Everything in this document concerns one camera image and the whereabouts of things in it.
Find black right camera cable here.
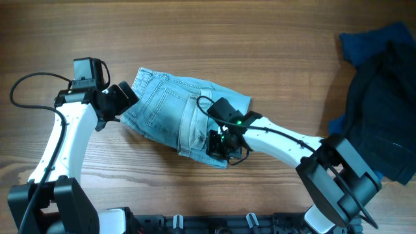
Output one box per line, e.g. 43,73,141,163
196,95,380,229

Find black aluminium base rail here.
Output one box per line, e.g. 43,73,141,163
129,213,363,234

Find black left camera cable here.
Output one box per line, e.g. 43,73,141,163
9,71,72,234

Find black garment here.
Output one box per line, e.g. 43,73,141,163
343,42,415,185

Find light blue denim shorts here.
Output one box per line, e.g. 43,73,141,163
121,68,251,168

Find navy blue garment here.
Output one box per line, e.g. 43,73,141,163
329,22,415,177

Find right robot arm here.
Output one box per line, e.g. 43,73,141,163
204,97,382,233

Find black camera cable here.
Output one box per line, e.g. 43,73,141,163
9,71,72,234
196,95,380,229

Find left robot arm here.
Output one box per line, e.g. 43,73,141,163
8,57,143,233

